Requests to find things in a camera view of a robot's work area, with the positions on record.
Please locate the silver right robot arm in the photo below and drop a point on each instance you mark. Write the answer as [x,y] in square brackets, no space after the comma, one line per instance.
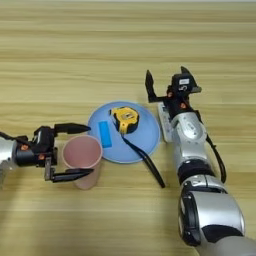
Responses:
[191,143]

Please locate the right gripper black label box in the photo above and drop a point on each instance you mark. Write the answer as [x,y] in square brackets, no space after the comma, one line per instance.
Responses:
[184,82]

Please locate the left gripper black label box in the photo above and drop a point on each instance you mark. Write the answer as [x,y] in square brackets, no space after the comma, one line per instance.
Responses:
[43,136]

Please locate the light blue round plate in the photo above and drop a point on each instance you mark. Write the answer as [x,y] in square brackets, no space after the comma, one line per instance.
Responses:
[146,140]

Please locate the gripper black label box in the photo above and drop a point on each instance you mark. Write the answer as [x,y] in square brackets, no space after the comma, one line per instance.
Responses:
[184,82]
[43,136]

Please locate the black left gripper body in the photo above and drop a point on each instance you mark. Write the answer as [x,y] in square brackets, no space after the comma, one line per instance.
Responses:
[28,155]

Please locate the pink plastic cup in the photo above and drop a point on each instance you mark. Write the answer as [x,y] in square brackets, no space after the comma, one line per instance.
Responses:
[81,153]

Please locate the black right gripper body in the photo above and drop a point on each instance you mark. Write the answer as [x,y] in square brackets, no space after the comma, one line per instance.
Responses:
[180,101]

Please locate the yellow black tape measure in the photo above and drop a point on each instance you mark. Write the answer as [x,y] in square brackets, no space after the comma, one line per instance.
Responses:
[125,118]

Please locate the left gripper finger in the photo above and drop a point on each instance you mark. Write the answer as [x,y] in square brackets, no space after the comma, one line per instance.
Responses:
[70,175]
[71,128]

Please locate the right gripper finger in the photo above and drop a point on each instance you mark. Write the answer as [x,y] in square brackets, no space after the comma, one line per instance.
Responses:
[150,86]
[184,70]

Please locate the small blue rectangular block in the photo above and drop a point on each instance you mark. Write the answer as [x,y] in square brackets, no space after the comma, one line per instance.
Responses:
[106,135]

